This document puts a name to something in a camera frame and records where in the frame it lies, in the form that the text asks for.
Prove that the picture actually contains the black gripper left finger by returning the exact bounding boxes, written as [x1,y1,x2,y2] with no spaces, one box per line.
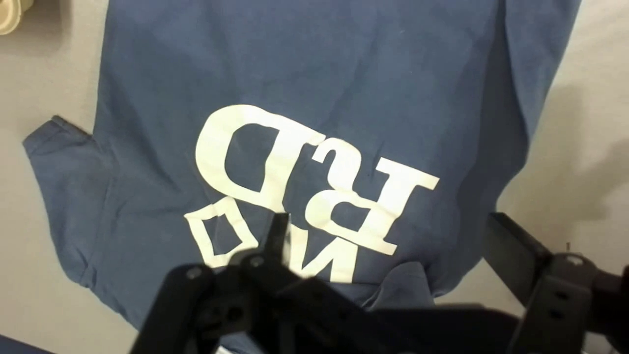
[129,215,369,354]

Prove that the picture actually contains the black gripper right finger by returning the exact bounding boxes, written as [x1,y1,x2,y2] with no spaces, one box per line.
[483,213,629,354]

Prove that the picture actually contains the blue printed t-shirt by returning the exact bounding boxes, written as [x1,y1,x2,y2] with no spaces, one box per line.
[21,0,581,331]

